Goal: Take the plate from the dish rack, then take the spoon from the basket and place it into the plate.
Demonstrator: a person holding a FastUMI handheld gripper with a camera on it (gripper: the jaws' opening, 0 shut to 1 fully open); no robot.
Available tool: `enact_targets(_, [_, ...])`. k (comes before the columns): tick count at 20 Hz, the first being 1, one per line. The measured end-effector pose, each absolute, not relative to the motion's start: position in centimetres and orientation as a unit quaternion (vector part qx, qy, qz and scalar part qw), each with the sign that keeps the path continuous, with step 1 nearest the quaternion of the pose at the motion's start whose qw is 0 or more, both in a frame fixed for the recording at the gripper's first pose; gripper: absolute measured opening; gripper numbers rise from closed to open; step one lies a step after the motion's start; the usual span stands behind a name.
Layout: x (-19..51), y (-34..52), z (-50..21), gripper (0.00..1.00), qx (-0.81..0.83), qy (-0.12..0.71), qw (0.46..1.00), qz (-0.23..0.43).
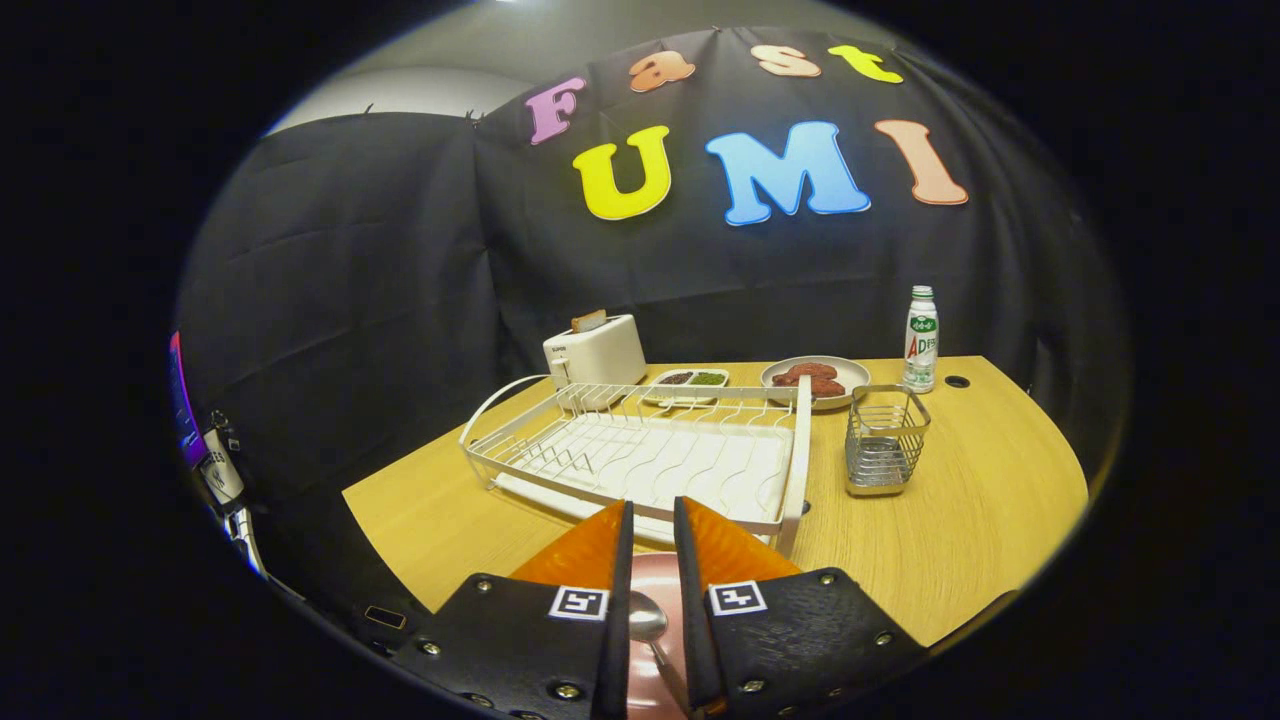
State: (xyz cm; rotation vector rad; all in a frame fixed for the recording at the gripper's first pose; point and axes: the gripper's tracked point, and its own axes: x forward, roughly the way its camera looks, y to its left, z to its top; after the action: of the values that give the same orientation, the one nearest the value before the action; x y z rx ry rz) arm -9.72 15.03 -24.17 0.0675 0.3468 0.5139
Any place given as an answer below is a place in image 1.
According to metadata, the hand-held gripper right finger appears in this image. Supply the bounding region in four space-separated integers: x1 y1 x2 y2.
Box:
672 496 927 719

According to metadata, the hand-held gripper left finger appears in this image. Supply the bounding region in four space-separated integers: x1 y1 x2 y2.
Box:
390 500 636 720

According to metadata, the metal spoon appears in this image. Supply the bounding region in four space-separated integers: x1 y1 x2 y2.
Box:
628 590 693 716

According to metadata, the pink plate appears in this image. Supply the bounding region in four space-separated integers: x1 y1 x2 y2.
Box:
628 553 691 720

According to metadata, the metal wire basket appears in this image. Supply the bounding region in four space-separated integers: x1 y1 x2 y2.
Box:
845 385 932 498

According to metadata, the white wire dish rack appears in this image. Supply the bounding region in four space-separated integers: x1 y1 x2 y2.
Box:
459 375 814 558

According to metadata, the beige round plate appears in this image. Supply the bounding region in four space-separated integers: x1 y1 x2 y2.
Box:
760 356 872 412

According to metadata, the white two-compartment condiment tray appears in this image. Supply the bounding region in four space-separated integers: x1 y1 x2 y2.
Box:
640 368 731 409

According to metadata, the white toaster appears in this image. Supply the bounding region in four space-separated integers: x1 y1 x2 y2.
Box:
543 313 648 391

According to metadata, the white drink bottle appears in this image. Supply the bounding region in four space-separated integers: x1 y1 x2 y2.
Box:
902 285 940 394

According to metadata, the laptop screen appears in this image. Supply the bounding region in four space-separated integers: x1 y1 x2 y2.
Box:
168 330 206 471

